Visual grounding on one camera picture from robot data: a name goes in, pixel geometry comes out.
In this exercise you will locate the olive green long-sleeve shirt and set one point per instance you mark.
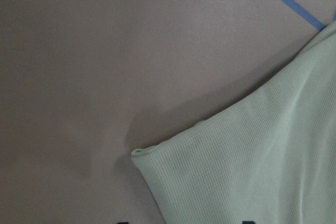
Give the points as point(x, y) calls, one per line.
point(269, 158)

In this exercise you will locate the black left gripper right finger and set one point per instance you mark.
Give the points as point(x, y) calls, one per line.
point(248, 221)

